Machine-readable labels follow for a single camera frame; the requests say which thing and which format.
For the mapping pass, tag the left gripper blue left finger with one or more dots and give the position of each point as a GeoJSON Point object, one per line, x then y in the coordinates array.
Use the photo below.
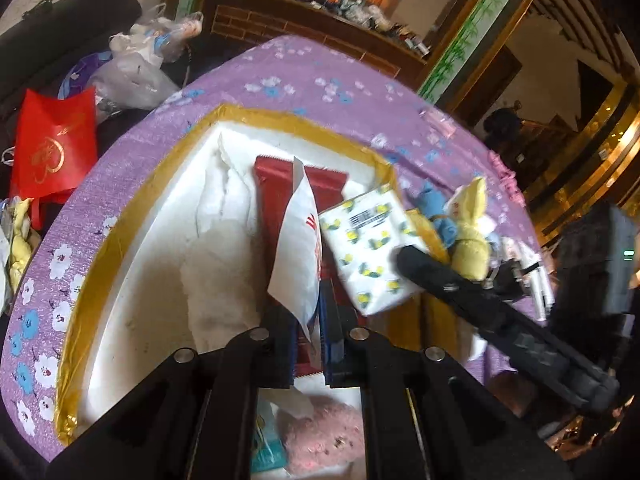
{"type": "Point", "coordinates": [281, 347]}

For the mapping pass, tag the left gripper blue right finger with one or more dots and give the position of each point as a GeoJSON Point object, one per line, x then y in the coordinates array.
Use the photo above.
{"type": "Point", "coordinates": [336, 320]}

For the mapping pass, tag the white red-print wipe packet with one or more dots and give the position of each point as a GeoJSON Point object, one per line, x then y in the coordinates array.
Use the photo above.
{"type": "Point", "coordinates": [296, 273]}

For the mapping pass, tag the white towel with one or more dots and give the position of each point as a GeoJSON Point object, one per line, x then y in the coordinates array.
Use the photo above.
{"type": "Point", "coordinates": [221, 273]}

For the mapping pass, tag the lemon print tissue pack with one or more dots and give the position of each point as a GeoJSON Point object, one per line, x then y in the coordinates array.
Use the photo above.
{"type": "Point", "coordinates": [364, 236]}

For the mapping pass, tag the teal cartoon tissue pack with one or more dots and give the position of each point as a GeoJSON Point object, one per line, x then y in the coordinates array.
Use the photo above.
{"type": "Point", "coordinates": [268, 452]}

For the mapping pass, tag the yellow towel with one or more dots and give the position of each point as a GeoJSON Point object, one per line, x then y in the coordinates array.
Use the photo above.
{"type": "Point", "coordinates": [470, 254]}

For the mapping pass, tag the pink fluffy cloth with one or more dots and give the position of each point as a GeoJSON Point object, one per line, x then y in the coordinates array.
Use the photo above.
{"type": "Point", "coordinates": [329, 444]}

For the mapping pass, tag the gold rimmed white box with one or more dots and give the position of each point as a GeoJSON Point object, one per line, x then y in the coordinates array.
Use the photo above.
{"type": "Point", "coordinates": [132, 311]}

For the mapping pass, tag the blue rolled towel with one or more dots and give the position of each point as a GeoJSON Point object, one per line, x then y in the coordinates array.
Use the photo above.
{"type": "Point", "coordinates": [431, 204]}

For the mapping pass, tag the pink cloth item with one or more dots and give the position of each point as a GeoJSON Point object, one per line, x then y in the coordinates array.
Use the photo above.
{"type": "Point", "coordinates": [507, 179]}

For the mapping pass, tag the pink face mask pack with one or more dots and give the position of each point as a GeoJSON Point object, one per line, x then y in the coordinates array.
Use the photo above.
{"type": "Point", "coordinates": [442, 122]}

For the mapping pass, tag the purple floral tablecloth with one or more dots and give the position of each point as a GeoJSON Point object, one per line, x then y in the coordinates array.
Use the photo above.
{"type": "Point", "coordinates": [289, 74]}

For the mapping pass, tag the yellow garment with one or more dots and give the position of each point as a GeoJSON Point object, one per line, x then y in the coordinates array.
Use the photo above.
{"type": "Point", "coordinates": [18, 242]}

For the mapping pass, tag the red gift bag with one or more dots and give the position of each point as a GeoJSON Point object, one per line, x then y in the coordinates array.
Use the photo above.
{"type": "Point", "coordinates": [55, 148]}

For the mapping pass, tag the clear plastic bag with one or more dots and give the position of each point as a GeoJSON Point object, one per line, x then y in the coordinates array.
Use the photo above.
{"type": "Point", "coordinates": [133, 78]}

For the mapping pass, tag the dark wooden cabinet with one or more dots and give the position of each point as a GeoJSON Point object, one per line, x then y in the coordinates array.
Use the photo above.
{"type": "Point", "coordinates": [257, 21]}

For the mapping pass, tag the black sofa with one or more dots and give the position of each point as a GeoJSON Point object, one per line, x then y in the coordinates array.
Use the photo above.
{"type": "Point", "coordinates": [51, 38]}

